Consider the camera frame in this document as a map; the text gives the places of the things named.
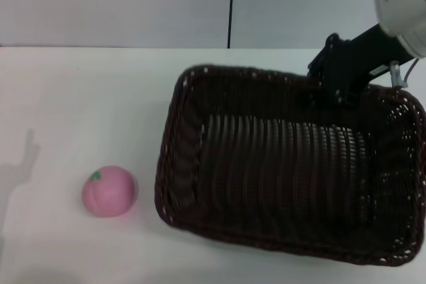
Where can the black vertical wall strip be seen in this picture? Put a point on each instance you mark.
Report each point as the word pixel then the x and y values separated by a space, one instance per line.
pixel 231 4

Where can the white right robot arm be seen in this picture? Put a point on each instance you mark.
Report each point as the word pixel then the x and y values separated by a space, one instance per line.
pixel 399 1

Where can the pink toy peach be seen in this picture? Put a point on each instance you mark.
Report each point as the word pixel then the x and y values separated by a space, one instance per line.
pixel 110 194

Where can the dark brown woven basket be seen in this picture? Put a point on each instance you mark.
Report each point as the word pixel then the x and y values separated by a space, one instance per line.
pixel 279 177

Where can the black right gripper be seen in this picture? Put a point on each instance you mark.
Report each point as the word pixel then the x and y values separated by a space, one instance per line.
pixel 359 58

